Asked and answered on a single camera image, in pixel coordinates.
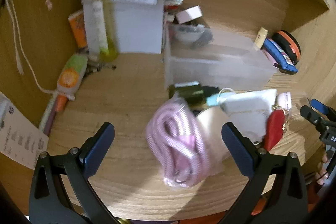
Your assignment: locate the orange and black round case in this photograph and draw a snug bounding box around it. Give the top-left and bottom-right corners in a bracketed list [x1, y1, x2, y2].
[272, 30, 302, 66]

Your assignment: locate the small cream bottle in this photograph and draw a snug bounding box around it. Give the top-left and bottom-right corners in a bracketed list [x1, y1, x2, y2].
[254, 27, 269, 51]

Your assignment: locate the white cable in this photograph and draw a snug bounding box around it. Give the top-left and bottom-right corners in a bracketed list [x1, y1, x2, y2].
[5, 0, 59, 94]

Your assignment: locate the pink pen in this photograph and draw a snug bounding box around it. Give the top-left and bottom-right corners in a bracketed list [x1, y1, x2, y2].
[43, 108, 60, 136]

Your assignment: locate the orange marker pen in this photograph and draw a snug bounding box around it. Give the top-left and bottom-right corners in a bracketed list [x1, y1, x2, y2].
[55, 94, 68, 112]

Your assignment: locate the blue snack packet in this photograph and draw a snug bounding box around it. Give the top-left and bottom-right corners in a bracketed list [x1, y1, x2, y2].
[262, 38, 299, 75]

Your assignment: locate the yellow-green spray bottle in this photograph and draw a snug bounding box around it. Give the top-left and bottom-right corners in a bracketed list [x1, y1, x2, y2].
[90, 0, 119, 63]

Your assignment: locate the small pink box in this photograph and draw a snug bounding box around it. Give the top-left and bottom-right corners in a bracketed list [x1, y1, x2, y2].
[175, 6, 204, 25]

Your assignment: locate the stack of small packets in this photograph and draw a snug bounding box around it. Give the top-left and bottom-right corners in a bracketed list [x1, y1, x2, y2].
[163, 0, 184, 24]

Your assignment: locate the dark green bottle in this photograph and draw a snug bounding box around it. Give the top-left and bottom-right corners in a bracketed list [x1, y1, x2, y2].
[168, 82, 220, 105]

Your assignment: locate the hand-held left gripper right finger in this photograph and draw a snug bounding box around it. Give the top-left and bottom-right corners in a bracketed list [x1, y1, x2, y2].
[221, 122, 309, 224]

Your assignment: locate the person's right hand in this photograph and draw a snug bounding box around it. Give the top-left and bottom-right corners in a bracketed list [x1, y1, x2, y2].
[316, 150, 331, 185]

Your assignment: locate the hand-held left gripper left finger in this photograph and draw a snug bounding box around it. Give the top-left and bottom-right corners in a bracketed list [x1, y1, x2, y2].
[29, 122, 124, 224]

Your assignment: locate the white cardboard box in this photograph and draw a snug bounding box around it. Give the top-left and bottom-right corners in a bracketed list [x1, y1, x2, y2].
[80, 0, 164, 54]

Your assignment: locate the small pink device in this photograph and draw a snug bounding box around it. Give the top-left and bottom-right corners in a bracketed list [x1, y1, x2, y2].
[276, 91, 293, 123]

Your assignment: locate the red heart keychain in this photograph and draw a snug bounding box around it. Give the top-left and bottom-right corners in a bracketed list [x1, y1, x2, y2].
[263, 105, 287, 151]

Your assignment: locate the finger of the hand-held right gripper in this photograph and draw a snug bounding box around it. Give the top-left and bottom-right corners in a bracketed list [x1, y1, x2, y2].
[300, 105, 324, 132]
[309, 98, 329, 116]

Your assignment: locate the wooden desk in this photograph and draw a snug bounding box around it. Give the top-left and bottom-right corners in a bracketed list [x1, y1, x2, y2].
[0, 0, 336, 222]

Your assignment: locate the pink cable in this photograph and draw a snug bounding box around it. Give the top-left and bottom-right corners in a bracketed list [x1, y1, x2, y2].
[146, 93, 211, 188]

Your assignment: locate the light blue tube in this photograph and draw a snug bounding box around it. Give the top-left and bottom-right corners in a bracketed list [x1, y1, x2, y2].
[206, 93, 224, 108]

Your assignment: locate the orange and green tube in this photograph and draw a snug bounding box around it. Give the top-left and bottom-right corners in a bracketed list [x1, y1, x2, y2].
[56, 53, 89, 101]

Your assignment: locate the clear plastic storage bin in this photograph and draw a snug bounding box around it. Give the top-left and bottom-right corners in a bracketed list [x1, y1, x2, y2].
[163, 23, 278, 91]

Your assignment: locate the pink flat packet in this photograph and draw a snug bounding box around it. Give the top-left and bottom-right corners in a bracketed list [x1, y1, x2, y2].
[264, 49, 281, 68]

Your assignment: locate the orange printed box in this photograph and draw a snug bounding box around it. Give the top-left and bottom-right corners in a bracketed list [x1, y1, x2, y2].
[68, 9, 89, 51]

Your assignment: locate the printed paper sheet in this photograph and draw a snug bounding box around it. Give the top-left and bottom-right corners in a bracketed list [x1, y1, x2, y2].
[0, 93, 49, 170]

